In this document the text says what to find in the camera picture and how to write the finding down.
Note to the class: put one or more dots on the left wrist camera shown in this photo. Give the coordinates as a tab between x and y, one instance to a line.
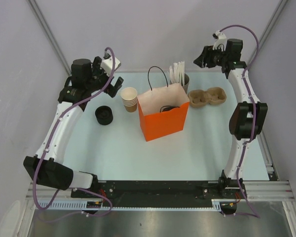
107	65

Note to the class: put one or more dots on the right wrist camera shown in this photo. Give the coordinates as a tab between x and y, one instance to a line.
220	42

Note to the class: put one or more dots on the stack of brown paper cups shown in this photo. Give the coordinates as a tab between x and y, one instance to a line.
129	99

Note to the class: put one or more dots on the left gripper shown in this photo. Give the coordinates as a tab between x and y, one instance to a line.
111	90

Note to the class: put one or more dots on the remaining cardboard cup carrier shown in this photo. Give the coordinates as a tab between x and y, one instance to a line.
212	96

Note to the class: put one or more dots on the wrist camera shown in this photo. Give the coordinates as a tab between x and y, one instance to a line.
220	42
107	65

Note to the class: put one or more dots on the stack of black lids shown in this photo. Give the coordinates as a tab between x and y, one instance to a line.
104	115

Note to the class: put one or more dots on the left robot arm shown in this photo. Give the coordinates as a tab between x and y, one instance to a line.
46	166

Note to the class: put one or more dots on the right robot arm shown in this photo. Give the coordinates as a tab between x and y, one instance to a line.
249	115

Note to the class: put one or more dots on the grey cylindrical holder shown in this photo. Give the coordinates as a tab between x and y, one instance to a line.
186	82

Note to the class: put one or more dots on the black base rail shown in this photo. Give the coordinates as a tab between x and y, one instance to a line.
165	193

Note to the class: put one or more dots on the orange paper bag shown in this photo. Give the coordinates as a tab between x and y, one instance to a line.
155	124

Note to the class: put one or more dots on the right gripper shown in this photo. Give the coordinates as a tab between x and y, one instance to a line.
205	57

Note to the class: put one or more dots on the white slotted cable duct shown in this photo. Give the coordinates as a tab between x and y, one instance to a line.
91	205

